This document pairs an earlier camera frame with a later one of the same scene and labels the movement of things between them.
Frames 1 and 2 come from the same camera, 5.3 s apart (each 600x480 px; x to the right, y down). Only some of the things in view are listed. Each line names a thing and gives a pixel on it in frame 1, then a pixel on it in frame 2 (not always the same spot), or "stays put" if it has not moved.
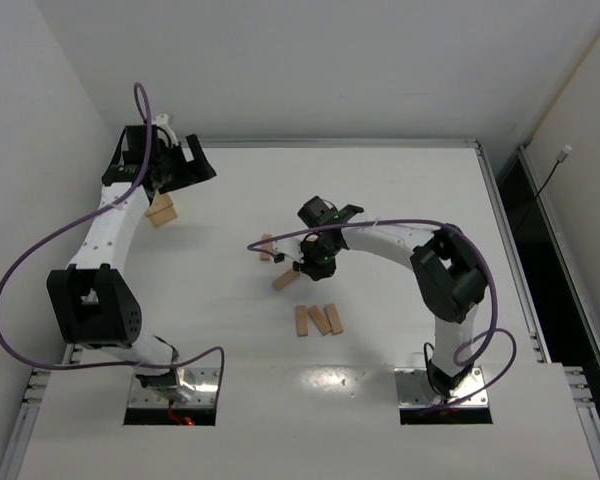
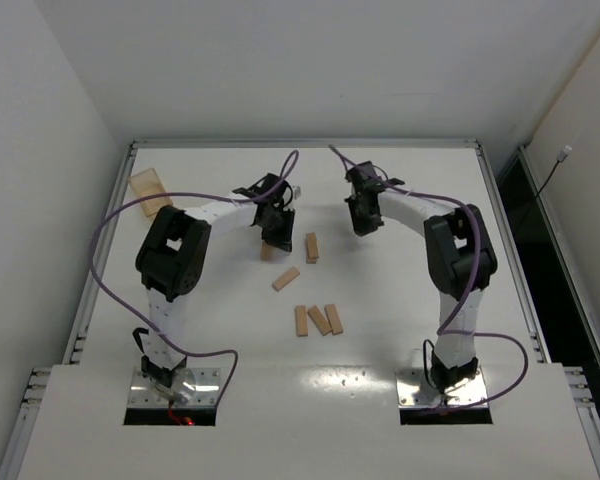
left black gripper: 161,180 to 278,227
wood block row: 301,320 stays put
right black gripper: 294,262 to 361,213
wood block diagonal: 285,279 stays put
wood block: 264,256 stays put
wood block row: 334,318 stays put
